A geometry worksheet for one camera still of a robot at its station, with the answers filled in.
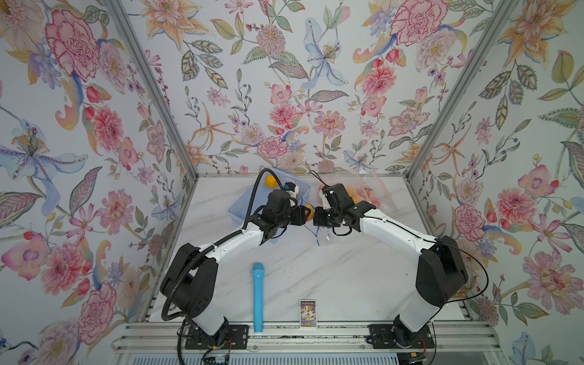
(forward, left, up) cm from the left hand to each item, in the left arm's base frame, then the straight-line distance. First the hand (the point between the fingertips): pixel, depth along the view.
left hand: (310, 210), depth 85 cm
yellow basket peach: (-2, 0, 0) cm, 2 cm away
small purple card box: (-31, +2, -17) cm, 36 cm away
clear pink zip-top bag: (+22, -25, -12) cm, 35 cm away
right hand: (0, -1, -4) cm, 4 cm away
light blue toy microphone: (-22, +20, -16) cm, 33 cm away
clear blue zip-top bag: (-7, -5, -7) cm, 11 cm away
